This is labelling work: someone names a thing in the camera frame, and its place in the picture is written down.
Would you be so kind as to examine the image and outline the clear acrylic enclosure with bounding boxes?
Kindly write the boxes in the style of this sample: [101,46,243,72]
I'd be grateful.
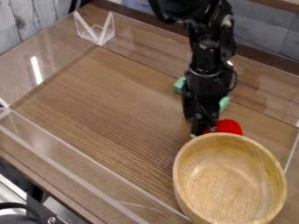
[0,7,299,224]

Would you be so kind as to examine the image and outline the wooden bowl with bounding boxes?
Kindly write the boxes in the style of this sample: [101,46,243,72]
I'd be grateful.
[172,133,287,224]

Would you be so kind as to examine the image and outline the red plush fruit green leaves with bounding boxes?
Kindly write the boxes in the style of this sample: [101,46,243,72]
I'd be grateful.
[202,119,243,135]

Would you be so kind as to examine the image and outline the black cable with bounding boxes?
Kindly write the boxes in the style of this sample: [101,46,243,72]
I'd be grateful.
[0,201,33,224]

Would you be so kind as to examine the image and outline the green rectangular block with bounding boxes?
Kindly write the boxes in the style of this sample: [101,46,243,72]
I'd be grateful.
[172,77,230,112]

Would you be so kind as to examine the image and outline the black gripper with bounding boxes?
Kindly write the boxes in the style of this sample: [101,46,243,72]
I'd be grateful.
[182,68,234,137]

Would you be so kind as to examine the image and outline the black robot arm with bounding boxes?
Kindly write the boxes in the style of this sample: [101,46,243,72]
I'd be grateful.
[148,0,239,136]

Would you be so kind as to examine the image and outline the black metal bracket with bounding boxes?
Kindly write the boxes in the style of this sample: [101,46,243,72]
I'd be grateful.
[27,195,67,224]

